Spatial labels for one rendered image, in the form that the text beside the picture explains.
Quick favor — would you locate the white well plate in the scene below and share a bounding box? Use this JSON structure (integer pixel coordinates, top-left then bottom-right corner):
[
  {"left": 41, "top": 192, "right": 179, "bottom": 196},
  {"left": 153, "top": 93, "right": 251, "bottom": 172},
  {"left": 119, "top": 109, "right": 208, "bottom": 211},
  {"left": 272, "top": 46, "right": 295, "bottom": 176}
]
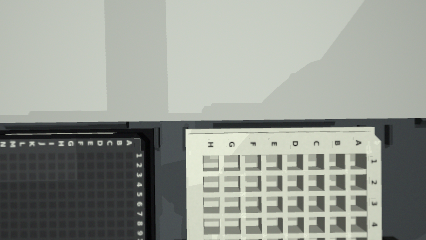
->
[{"left": 186, "top": 127, "right": 382, "bottom": 240}]

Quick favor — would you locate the black well plate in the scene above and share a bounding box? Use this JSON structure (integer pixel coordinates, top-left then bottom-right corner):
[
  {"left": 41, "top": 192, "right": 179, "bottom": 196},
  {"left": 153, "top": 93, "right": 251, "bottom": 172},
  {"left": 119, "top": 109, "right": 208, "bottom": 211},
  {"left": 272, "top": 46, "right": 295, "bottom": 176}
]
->
[{"left": 0, "top": 128, "right": 156, "bottom": 240}]

